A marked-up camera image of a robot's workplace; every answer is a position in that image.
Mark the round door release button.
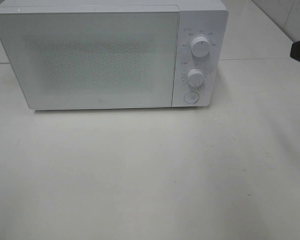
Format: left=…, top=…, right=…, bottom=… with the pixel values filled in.
left=183, top=91, right=200, bottom=104

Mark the white timer knob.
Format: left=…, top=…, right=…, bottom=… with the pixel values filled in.
left=186, top=68, right=206, bottom=88

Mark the white microwave oven body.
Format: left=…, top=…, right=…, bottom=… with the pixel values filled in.
left=0, top=0, right=229, bottom=109

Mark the upper white power knob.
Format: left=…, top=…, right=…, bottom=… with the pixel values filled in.
left=190, top=34, right=211, bottom=58

